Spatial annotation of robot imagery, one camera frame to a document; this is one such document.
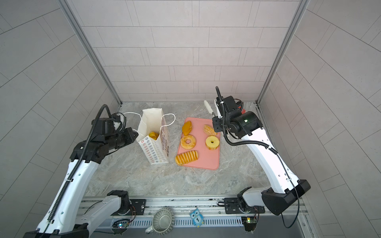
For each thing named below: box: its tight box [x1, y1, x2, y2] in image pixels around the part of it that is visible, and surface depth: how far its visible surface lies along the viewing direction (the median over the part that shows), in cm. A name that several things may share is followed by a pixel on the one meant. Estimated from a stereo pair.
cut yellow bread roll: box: [205, 135, 220, 151], surface depth 91 cm
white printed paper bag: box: [136, 108, 170, 165], surface depth 79 cm
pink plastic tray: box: [178, 117, 221, 171], surface depth 91 cm
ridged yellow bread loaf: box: [175, 150, 199, 166], surface depth 86 cm
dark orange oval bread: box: [182, 120, 192, 136], surface depth 101 cm
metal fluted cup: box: [151, 207, 175, 236], surface depth 68 cm
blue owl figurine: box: [189, 207, 204, 228], surface depth 69 cm
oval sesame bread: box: [203, 124, 218, 136], surface depth 96 cm
